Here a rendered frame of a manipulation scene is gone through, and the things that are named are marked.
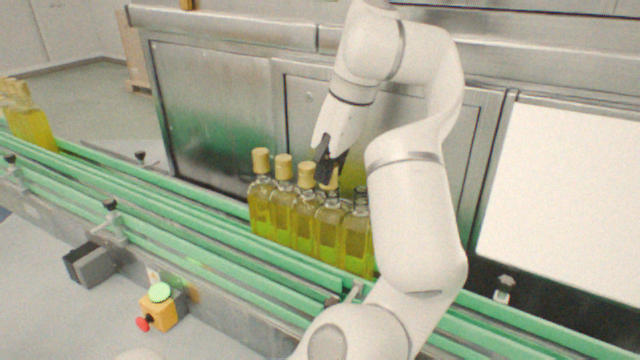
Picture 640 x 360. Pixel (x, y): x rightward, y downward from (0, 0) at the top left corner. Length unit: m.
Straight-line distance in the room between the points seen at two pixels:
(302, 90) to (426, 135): 0.48
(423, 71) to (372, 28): 0.08
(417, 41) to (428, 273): 0.27
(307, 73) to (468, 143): 0.34
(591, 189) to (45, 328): 1.16
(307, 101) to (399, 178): 0.49
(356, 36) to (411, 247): 0.25
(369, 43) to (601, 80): 0.36
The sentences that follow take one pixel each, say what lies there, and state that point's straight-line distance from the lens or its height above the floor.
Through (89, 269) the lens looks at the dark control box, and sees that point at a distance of 1.19.
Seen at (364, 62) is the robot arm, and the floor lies 1.40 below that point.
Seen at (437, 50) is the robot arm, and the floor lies 1.41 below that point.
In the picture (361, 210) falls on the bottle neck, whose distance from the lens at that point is 0.72.
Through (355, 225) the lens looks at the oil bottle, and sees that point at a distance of 0.73.
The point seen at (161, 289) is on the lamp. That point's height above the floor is 0.85.
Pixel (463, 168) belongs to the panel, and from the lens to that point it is 0.77.
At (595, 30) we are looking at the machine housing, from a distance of 0.71.
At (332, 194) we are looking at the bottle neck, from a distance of 0.73.
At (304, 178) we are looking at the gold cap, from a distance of 0.75.
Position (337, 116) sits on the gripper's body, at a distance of 0.60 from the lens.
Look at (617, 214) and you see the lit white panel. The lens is 0.78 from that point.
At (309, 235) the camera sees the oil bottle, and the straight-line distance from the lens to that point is 0.80.
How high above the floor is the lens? 1.52
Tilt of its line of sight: 30 degrees down
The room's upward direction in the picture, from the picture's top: straight up
